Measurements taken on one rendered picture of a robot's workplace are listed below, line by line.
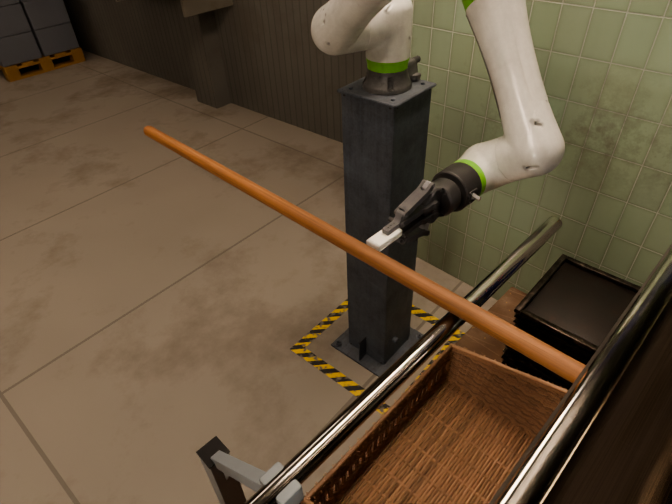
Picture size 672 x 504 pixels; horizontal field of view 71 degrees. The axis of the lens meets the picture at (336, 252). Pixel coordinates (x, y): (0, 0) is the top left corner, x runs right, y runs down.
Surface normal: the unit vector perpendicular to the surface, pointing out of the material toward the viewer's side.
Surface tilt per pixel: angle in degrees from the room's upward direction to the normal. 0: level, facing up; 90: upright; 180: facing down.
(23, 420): 0
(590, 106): 90
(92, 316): 0
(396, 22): 89
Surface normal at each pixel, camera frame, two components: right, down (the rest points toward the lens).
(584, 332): -0.04, -0.77
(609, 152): -0.70, 0.47
